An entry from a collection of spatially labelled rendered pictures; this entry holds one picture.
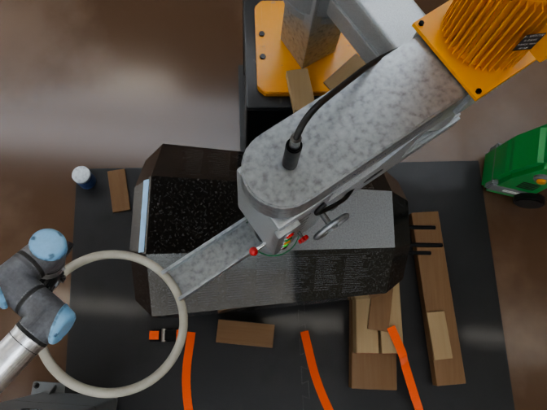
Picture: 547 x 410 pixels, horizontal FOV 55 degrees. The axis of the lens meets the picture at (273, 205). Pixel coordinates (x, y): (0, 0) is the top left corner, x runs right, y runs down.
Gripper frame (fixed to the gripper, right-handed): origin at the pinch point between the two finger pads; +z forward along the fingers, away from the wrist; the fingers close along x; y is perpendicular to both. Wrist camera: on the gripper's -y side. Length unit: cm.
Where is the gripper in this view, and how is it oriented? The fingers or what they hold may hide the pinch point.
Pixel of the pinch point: (50, 281)
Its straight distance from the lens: 182.3
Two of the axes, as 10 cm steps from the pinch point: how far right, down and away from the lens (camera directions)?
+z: -3.7, 4.4, 8.2
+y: -3.3, 7.6, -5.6
